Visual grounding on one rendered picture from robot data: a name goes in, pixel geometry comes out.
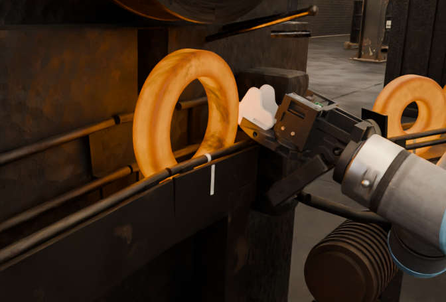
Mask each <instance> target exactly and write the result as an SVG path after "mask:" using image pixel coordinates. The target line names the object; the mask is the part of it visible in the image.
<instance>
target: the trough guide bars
mask: <svg viewBox="0 0 446 302"><path fill-rule="evenodd" d="M414 124H415V121H413V122H409V123H402V124H401V127H402V129H409V128H411V127H412V126H413V125H414ZM444 133H446V127H442V128H438V129H431V130H427V131H420V132H417V133H410V134H405V135H399V136H395V137H388V140H389V141H391V142H392V143H395V144H396V145H399V146H400V147H403V148H404V149H405V150H407V151H409V150H412V149H419V148H423V147H429V146H433V145H439V144H444V143H446V137H442V138H438V139H431V140H427V141H420V142H417V143H410V144H406V141H409V140H412V139H419V138H423V137H430V136H434V135H441V134H444Z"/></svg>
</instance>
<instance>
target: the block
mask: <svg viewBox="0 0 446 302"><path fill-rule="evenodd" d="M263 85H270V86H271V87H272V88H273V89H274V91H275V102H276V104H277V105H278V106H279V105H281V104H282V101H283V99H284V96H285V95H286V94H291V93H296V94H297V95H298V96H301V97H302V98H304V96H305V93H306V91H307V88H309V75H308V74H306V73H305V72H303V71H297V70H286V69H280V68H270V67H264V66H262V67H257V68H249V69H245V70H242V71H241V72H240V73H239V76H238V98H239V102H241V101H242V99H243V98H244V96H245V95H246V93H247V92H248V90H249V89H250V88H253V87H255V88H258V89H260V88H261V87H262V86H263ZM259 145H260V147H259V151H258V169H257V180H256V199H255V200H254V201H253V202H251V206H250V210H254V211H257V212H261V213H264V214H268V215H270V216H274V217H279V216H283V215H284V214H286V213H287V212H289V211H290V210H292V209H294V208H295V207H296V206H297V205H298V203H299V201H298V200H295V199H293V201H292V202H291V203H289V204H286V205H284V206H280V205H279V206H277V207H275V208H272V206H271V205H270V203H269V202H268V200H267V198H266V197H265V196H264V194H265V193H266V192H267V191H269V187H271V186H272V185H274V183H275V182H276V181H279V180H281V179H283V178H287V177H288V176H289V175H290V174H292V173H293V172H295V171H296V170H297V169H298V168H300V167H302V163H301V162H300V161H294V160H291V159H288V158H286V157H283V156H281V155H279V154H277V153H276V152H274V151H273V150H271V149H270V148H268V147H266V146H264V145H262V144H260V143H259Z"/></svg>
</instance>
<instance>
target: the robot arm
mask: <svg viewBox="0 0 446 302"><path fill-rule="evenodd" d="M313 94H314V95H316V96H318V97H320V98H322V99H324V100H326V101H328V102H329V103H328V106H325V107H323V105H322V104H320V103H318V102H315V103H313V102H314V100H315V99H314V98H313ZM338 106H339V104H338V103H336V102H334V101H332V100H330V99H328V98H326V97H324V96H322V95H320V94H318V93H316V92H314V91H312V90H310V89H308V88H307V91H306V93H305V96H304V98H302V97H301V96H298V95H297V94H296V93H291V94H286V95H285V96H284V99H283V101H282V104H281V105H279V106H278V105H277V104H276V102H275V91H274V89H273V88H272V87H271V86H270V85H263V86H262V87H261V88H260V89H258V88H255V87H253V88H250V89H249V90H248V92H247V93H246V95H245V96H244V98H243V99H242V101H241V102H239V118H238V124H239V125H240V128H242V129H243V130H244V131H245V132H246V133H247V134H248V135H249V136H250V137H251V138H252V139H254V140H255V141H257V142H258V143H260V144H262V145H264V146H266V147H268V148H270V149H271V150H273V151H274V152H276V153H277V154H279V155H281V156H283V157H286V158H288V159H291V160H294V161H300V162H301V163H302V164H304V165H303V166H302V167H300V168H298V169H297V170H296V171H295V172H293V173H292V174H290V175H289V176H288V177H287V178H283V179H281V180H279V181H276V182H275V183H274V185H272V186H271V187H269V191H267V192H266V193H265V194H264V196H265V197H266V198H267V200H268V202H269V203H270V205H271V206H272V208H275V207H277V206H279V205H280V206H284V205H286V204H289V203H291V202H292V201H293V199H294V198H296V197H298V196H297V194H298V193H299V192H301V191H302V190H303V189H305V188H306V187H308V186H309V185H310V184H312V183H313V182H315V181H316V180H317V179H319V178H320V177H322V176H323V175H324V174H326V173H327V172H329V171H330V170H331V169H333V168H334V172H333V180H334V181H335V182H337V183H339V184H340V185H341V188H340V189H341V192H342V194H344V195H346V196H347V197H349V198H351V199H352V200H354V201H356V202H357V203H359V204H361V205H362V206H365V207H366V208H368V209H370V210H371V211H372V212H374V213H376V214H377V215H379V216H381V217H382V218H384V219H386V220H387V221H389V222H391V223H392V228H391V230H390V231H389V234H388V250H389V253H390V256H391V258H392V260H393V262H394V263H395V264H396V265H397V266H398V267H399V268H400V269H401V270H402V271H404V272H405V273H407V274H409V275H412V276H414V277H420V278H428V277H434V276H436V275H439V274H440V273H443V272H444V271H445V270H446V152H445V153H444V154H443V156H442V157H441V158H440V160H439V161H438V163H437V164H436V165H434V164H433V163H430V162H429V161H427V160H425V159H423V158H421V157H419V156H417V155H415V154H413V153H411V152H409V151H407V150H405V149H404V148H403V147H400V146H399V145H396V144H395V143H392V142H391V141H389V140H387V139H385V138H383V137H381V136H379V135H376V134H374V135H371V136H370V137H369V138H368V136H369V134H370V132H371V130H372V127H373V125H372V124H370V123H368V122H366V121H364V120H362V119H360V118H358V117H356V116H354V115H352V114H350V113H348V112H346V111H344V110H342V109H340V108H338Z"/></svg>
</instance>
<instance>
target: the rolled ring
mask: <svg viewBox="0 0 446 302"><path fill-rule="evenodd" d="M196 78H198V79H199V80H200V82H201V83H202V85H203V86H204V89H205V91H206V95H207V98H208V109H209V114H208V125H207V129H206V133H205V136H204V139H203V141H202V143H201V145H200V147H199V149H198V151H197V152H196V153H195V155H194V156H193V157H192V158H191V159H193V158H195V157H198V156H201V155H203V154H205V153H209V152H212V151H215V150H217V149H221V148H223V147H226V146H229V145H232V144H234V140H235V137H236V132H237V128H238V118H239V98H238V89H237V85H236V81H235V78H234V75H233V73H232V71H231V69H230V67H229V66H228V64H227V63H226V62H225V61H224V59H222V58H221V57H220V56H218V55H217V54H215V53H213V52H210V51H207V50H196V49H189V48H185V49H180V50H177V51H174V52H172V53H170V54H169V55H167V56H166V57H164V58H163V59H162V60H161V61H160V62H159V63H158V64H157V65H156V66H155V67H154V69H153V70H152V71H151V73H150V74H149V75H148V77H147V79H146V81H145V83H144V85H143V87H142V89H141V92H140V95H139V97H138V100H137V105H136V108H135V113H134V118H133V148H134V152H135V158H136V160H137V164H138V165H139V168H140V170H141V172H142V173H143V175H144V177H145V178H146V177H148V176H150V175H152V174H154V173H156V172H158V171H160V170H162V169H165V168H167V167H170V166H173V165H176V164H178V163H177V162H176V160H175V158H174V156H173V152H172V149H171V142H170V127H171V118H172V115H173V110H174V108H175V105H176V102H177V100H178V98H179V96H180V94H181V93H182V91H183V90H184V89H185V88H186V86H187V85H188V84H189V83H190V82H192V81H193V80H194V79H196Z"/></svg>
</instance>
